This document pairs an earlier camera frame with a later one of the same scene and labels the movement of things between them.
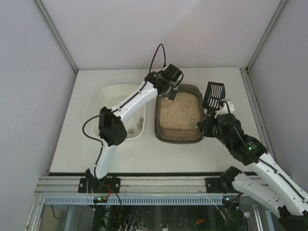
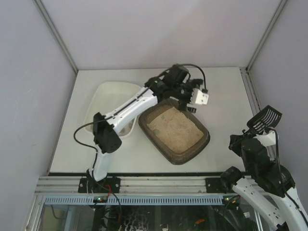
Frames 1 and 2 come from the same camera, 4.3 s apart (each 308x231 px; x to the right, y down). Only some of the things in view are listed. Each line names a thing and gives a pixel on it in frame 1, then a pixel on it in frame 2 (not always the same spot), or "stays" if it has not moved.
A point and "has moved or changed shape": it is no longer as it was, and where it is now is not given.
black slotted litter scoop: x=215 y=92 -> x=268 y=117
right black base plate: x=214 y=185 stays
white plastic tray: x=107 y=95 has moved or changed shape
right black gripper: x=208 y=123 -> x=240 y=140
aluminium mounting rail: x=128 y=185 stays
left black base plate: x=112 y=184 stays
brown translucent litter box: x=176 y=121 has moved or changed shape
